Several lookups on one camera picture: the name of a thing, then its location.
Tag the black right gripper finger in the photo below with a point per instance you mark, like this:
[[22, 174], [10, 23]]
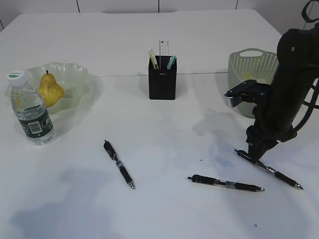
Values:
[[257, 150]]

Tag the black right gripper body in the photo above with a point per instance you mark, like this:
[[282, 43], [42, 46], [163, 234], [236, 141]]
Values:
[[264, 138]]

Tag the black pen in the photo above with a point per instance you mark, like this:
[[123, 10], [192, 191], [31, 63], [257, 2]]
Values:
[[269, 169], [226, 184], [113, 155]]

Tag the yellow white waste paper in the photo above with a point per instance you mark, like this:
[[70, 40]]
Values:
[[258, 80]]

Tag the mint green pen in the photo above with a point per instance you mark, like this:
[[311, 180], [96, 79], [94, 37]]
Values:
[[171, 61]]

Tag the transparent plastic ruler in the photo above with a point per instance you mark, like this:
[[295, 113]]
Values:
[[164, 47]]

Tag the yellow pen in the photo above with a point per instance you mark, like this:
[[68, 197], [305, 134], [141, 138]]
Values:
[[153, 59]]

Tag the yellow pear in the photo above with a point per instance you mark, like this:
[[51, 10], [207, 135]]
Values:
[[50, 90]]

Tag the clear water bottle green label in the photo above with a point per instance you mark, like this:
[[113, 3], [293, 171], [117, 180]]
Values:
[[30, 110]]

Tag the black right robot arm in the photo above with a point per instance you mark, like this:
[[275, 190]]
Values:
[[298, 57]]

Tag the green woven plastic basket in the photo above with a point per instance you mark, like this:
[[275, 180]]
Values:
[[255, 62]]

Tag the black square pen holder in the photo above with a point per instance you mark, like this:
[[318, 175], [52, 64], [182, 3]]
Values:
[[162, 82]]

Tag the green wavy glass plate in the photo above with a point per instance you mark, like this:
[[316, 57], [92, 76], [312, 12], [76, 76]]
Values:
[[72, 77]]

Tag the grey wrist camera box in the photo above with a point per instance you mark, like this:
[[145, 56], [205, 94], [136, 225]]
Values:
[[249, 91]]

